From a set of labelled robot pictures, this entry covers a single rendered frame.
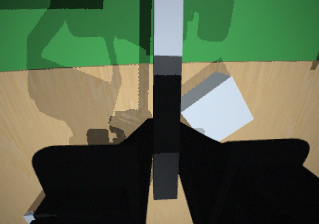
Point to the grey putter with red face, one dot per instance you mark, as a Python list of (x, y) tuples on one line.
[(167, 79)]

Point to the green putting mat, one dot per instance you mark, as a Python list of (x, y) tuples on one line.
[(41, 34)]

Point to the white cube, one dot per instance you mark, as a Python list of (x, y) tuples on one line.
[(215, 107)]

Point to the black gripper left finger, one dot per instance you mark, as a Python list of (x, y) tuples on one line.
[(127, 165)]

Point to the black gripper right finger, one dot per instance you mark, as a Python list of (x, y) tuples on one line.
[(207, 167)]

